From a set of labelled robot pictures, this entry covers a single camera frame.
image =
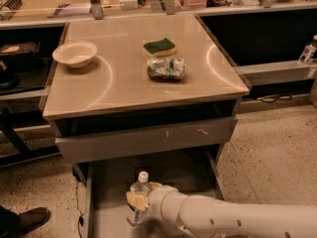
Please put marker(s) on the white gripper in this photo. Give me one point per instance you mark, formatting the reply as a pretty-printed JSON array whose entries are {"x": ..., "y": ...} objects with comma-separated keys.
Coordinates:
[{"x": 158, "y": 198}]

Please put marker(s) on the clear plastic tea bottle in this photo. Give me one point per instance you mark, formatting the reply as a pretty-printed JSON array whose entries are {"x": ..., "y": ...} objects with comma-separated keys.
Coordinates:
[{"x": 135, "y": 216}]

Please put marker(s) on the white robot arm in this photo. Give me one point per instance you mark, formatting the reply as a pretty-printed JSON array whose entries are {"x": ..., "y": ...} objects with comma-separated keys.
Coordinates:
[{"x": 200, "y": 216}]

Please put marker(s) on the open grey middle drawer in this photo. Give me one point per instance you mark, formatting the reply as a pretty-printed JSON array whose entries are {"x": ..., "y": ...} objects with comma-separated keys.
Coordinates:
[{"x": 191, "y": 172}]

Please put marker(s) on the grey top drawer front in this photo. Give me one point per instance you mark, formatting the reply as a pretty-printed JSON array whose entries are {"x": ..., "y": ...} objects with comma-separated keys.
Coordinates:
[{"x": 146, "y": 140}]

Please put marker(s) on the grey drawer cabinet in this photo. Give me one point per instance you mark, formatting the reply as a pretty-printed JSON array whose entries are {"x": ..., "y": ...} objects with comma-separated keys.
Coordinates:
[{"x": 114, "y": 92}]

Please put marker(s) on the small bottle on shelf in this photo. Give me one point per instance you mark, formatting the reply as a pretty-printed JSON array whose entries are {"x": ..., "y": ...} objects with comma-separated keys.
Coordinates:
[{"x": 307, "y": 55}]

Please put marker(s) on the black metal stand leg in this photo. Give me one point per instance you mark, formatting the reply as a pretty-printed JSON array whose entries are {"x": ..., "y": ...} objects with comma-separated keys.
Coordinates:
[{"x": 9, "y": 122}]

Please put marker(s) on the crumpled green white snack bag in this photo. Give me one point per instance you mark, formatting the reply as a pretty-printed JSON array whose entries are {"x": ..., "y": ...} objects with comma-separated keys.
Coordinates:
[{"x": 162, "y": 68}]

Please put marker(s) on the green yellow sponge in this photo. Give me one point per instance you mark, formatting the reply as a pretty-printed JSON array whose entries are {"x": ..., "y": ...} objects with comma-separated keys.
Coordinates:
[{"x": 161, "y": 48}]

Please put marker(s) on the white paper bowl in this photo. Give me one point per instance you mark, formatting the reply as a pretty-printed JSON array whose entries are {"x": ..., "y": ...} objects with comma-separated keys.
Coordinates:
[{"x": 75, "y": 54}]

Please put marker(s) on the white purple paper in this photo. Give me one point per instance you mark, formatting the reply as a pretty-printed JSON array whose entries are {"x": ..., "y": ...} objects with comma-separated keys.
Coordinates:
[{"x": 65, "y": 10}]

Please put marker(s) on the black spiral object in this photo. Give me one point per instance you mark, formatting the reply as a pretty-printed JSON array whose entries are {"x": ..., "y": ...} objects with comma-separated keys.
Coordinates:
[{"x": 9, "y": 8}]

